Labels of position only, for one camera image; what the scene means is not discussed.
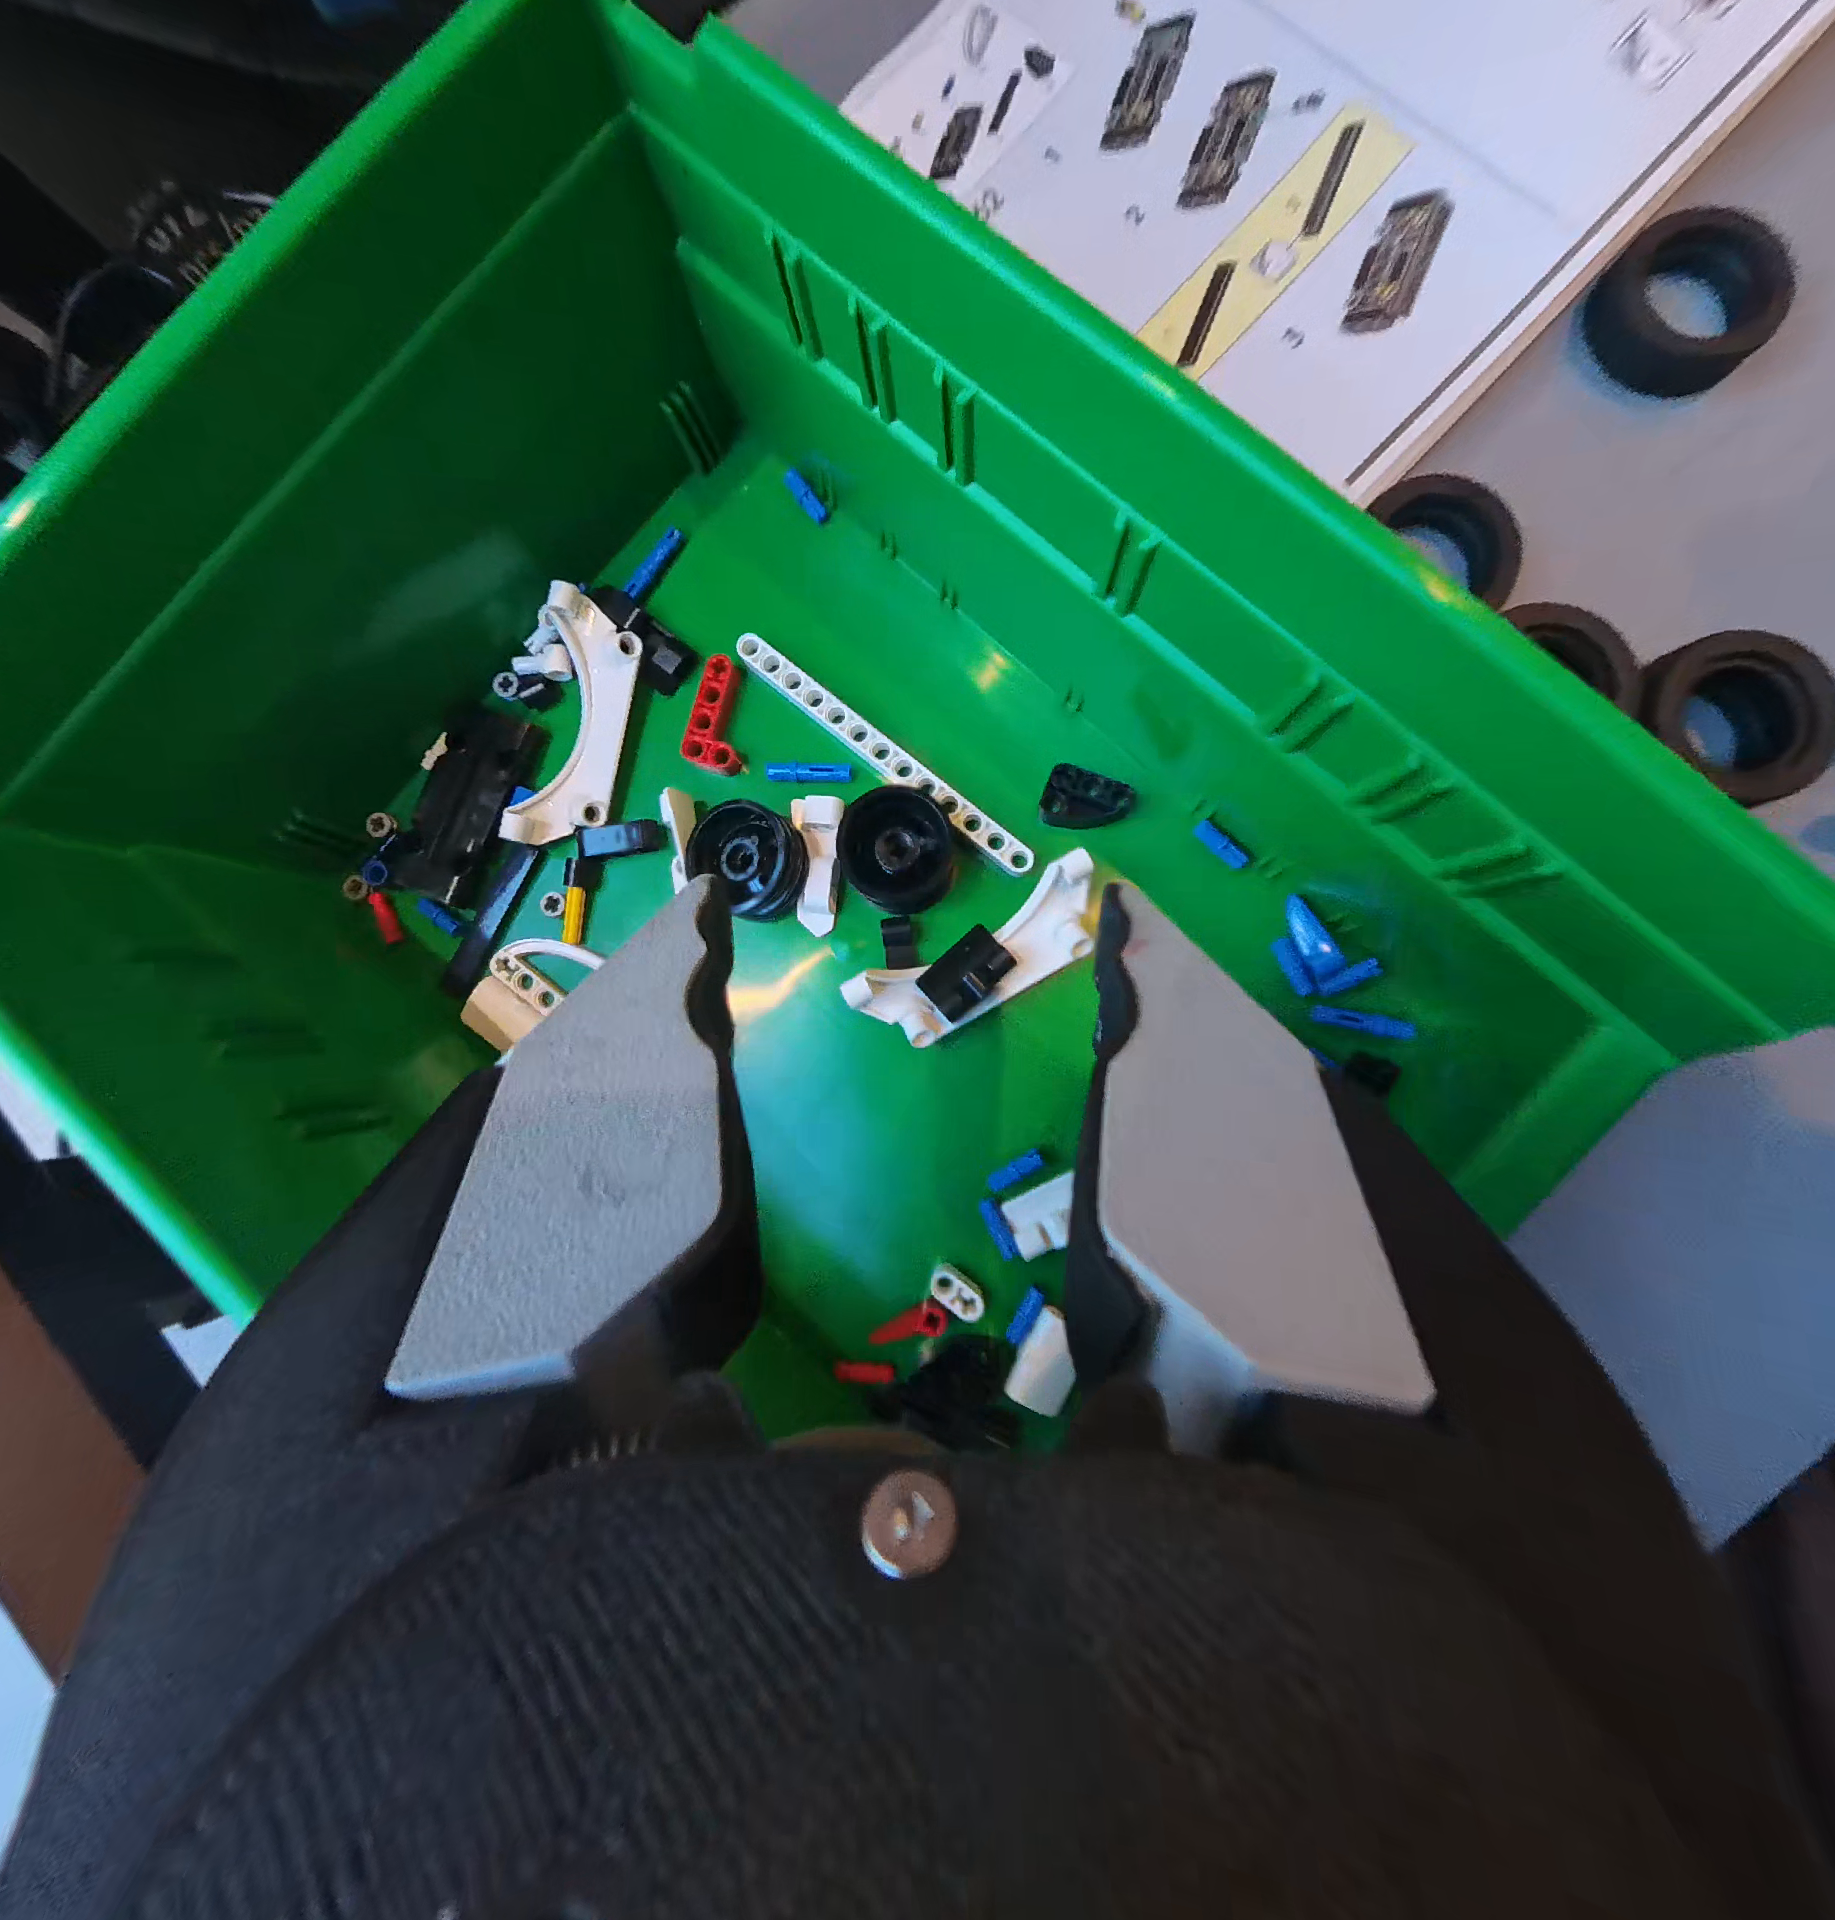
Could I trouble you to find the white curved panel piece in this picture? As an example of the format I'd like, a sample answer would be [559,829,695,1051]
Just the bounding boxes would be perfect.
[789,794,855,942]

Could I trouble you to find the open instruction booklet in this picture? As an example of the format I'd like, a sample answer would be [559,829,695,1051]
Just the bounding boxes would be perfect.
[839,0,1835,505]

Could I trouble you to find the tan cylinder connector piece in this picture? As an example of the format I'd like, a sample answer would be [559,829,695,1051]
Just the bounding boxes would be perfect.
[459,971,561,1056]

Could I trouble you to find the black double connector piece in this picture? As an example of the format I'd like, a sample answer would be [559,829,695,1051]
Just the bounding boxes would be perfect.
[917,923,1017,1016]

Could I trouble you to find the red angled beam piece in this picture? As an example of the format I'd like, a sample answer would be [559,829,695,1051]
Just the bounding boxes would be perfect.
[677,653,743,776]

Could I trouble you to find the white curved fender piece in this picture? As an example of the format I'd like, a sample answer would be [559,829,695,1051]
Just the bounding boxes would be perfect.
[497,579,647,851]
[839,845,1099,1047]

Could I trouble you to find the scattered small brick pieces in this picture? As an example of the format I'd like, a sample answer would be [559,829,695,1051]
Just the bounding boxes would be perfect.
[343,455,1420,1449]

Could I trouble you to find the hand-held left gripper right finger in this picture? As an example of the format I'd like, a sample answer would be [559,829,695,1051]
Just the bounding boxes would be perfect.
[1063,884,1438,1420]

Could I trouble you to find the black wheel rim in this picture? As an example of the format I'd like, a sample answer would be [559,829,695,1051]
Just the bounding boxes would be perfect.
[685,798,803,926]
[833,782,957,914]

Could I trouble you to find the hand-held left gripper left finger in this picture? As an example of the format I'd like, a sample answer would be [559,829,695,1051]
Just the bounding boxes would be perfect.
[383,873,763,1404]

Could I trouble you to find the black rubber tyre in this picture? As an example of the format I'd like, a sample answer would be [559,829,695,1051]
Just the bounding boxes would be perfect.
[1500,600,1646,715]
[1582,203,1796,402]
[1636,627,1835,810]
[1366,474,1526,611]

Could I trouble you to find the black wedge piece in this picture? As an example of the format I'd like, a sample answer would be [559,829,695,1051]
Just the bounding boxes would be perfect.
[1037,759,1140,831]

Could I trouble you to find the green plastic bin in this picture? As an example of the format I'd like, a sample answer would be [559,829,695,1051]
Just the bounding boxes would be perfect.
[0,0,1835,1325]

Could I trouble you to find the white holed frame piece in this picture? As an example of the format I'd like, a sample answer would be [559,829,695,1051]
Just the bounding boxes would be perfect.
[485,936,607,1003]

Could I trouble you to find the small black connector piece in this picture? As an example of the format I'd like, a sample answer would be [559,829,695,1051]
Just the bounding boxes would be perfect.
[593,590,697,695]

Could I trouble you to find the black panel piece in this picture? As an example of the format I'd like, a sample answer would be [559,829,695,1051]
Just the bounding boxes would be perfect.
[441,843,547,996]
[389,710,547,906]

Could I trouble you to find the long white holed beam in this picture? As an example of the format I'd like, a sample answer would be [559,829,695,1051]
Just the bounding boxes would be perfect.
[733,629,1037,875]

